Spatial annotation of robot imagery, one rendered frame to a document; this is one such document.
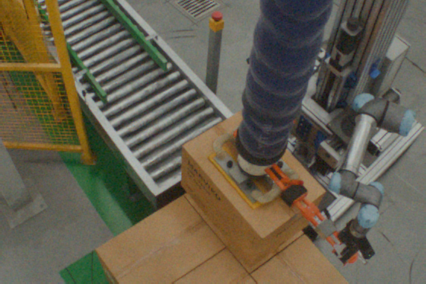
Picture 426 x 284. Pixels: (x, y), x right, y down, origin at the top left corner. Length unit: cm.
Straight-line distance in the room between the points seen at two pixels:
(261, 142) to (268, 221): 42
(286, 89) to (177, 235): 133
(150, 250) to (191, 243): 23
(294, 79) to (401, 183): 231
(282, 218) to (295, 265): 56
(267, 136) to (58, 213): 194
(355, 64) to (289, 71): 102
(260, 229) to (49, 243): 167
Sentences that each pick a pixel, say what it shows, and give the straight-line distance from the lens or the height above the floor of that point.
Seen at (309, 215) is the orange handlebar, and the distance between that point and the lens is 226.
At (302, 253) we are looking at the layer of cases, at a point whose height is 54.
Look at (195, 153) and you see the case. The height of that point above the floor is 108.
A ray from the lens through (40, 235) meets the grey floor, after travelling 359.
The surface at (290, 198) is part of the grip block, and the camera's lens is 227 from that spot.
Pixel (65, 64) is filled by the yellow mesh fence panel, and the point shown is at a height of 105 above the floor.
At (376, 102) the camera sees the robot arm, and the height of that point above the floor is 159.
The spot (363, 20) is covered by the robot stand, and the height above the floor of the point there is 157.
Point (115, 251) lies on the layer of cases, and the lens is 287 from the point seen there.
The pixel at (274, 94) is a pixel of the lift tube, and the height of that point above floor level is 177.
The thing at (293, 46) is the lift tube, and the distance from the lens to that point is 167.
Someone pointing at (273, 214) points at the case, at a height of 108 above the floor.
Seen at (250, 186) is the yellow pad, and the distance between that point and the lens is 238.
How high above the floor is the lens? 321
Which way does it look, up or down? 55 degrees down
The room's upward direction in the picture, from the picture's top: 5 degrees clockwise
